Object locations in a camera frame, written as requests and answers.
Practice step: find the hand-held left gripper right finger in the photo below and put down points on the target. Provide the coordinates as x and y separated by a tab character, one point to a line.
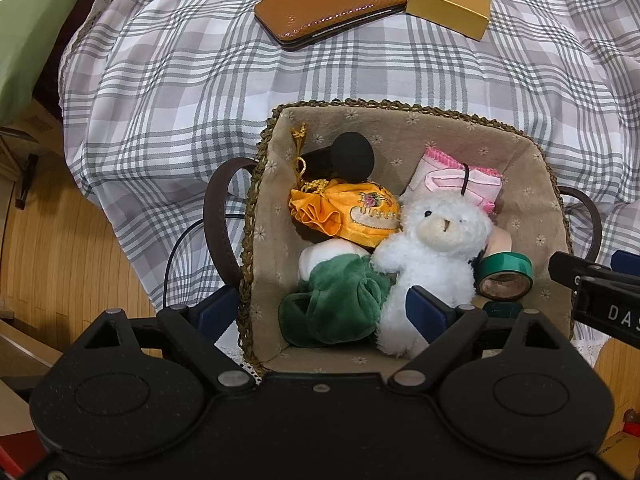
427	312

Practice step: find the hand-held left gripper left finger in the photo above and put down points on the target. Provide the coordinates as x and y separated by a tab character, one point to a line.
217	312

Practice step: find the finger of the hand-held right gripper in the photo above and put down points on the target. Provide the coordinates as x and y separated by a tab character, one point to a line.
627	261
572	270

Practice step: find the white plush teddy bear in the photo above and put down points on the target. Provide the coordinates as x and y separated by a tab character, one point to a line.
440	260

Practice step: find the green tape roll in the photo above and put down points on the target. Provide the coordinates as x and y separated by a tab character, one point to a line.
505	261

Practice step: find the beige tape roll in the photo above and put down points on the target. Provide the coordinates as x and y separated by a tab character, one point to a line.
500	244

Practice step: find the green velvet pouch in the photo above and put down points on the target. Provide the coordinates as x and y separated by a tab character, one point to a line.
340	295

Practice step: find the white soft packet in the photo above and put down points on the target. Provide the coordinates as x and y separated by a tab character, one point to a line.
325	252

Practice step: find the pink and white towel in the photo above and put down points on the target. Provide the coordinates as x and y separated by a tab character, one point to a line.
450	175

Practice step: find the black cylindrical object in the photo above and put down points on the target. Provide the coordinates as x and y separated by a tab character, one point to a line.
355	155

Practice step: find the woven basket with floral lining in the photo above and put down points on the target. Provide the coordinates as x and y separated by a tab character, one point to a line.
350	125

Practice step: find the small red object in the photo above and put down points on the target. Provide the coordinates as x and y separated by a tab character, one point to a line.
632	420

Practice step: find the grey plaid bedsheet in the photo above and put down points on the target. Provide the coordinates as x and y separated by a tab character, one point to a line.
175	110

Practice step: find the shiny brown case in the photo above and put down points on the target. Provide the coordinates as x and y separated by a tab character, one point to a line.
320	10

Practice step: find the green embroidered cushion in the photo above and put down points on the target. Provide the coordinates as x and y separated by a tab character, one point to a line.
30	35

